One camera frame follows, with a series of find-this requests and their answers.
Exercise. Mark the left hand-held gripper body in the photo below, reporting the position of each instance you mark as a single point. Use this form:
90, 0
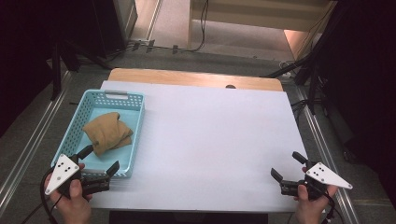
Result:
62, 169

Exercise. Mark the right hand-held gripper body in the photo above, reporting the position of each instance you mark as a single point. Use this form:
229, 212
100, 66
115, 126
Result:
327, 175

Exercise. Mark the tan cloth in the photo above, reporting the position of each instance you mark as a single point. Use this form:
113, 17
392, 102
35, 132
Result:
106, 132

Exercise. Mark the light blue perforated plastic basket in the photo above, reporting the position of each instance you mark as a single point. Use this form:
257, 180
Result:
132, 137

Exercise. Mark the person's right hand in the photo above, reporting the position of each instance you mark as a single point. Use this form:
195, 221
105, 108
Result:
311, 210

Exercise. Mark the person's left hand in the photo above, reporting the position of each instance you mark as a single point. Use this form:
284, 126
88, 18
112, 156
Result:
76, 207

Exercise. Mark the white table mat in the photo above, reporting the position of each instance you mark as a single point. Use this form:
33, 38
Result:
211, 143

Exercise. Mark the black metal stand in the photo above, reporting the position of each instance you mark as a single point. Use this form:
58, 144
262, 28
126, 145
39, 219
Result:
311, 77
56, 71

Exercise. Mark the black curtain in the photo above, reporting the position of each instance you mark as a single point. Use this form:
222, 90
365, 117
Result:
370, 77
21, 46

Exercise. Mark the dark cabinet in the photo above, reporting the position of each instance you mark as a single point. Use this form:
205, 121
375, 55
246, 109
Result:
102, 21

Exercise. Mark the pale wooden shelf unit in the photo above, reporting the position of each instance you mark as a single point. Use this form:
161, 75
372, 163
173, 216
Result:
249, 12

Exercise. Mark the silver metal floor rail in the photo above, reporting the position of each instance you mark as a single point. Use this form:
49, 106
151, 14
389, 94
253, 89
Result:
28, 146
320, 152

